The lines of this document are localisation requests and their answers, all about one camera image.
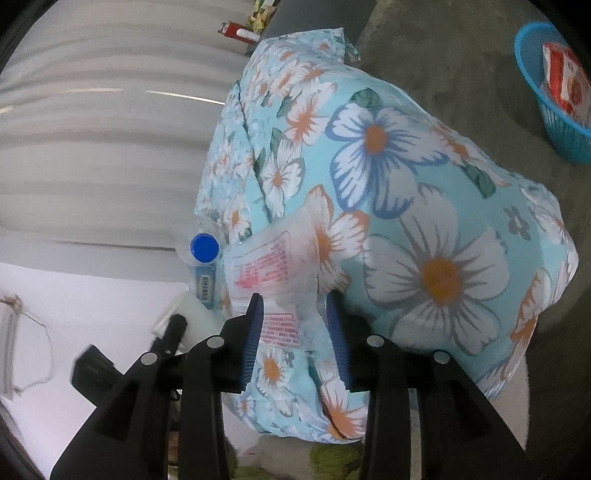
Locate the green fuzzy mat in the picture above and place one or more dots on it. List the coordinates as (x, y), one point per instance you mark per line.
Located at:
(337, 461)

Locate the red white snack packet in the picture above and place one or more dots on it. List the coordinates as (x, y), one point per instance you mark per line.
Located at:
(565, 78)

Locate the clear bottle with blue cap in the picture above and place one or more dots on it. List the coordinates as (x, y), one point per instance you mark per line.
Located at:
(203, 258)

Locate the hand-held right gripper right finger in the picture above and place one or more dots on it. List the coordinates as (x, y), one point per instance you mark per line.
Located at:
(339, 341)

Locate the pile of colourful wrappers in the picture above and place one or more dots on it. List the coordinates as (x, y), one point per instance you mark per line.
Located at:
(247, 23)

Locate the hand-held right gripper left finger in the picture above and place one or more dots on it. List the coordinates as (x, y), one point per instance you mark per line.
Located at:
(253, 341)

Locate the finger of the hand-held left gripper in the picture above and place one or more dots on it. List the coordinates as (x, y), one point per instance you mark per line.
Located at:
(171, 332)

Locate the dark grey bench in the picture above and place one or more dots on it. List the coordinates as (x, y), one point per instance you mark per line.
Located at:
(318, 18)

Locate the white curtain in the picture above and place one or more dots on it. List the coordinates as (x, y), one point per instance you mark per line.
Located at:
(106, 129)

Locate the clear wrapper with red print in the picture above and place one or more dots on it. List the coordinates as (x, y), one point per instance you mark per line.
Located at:
(272, 277)

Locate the blue plastic basket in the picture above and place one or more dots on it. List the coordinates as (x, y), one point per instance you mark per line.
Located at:
(549, 124)

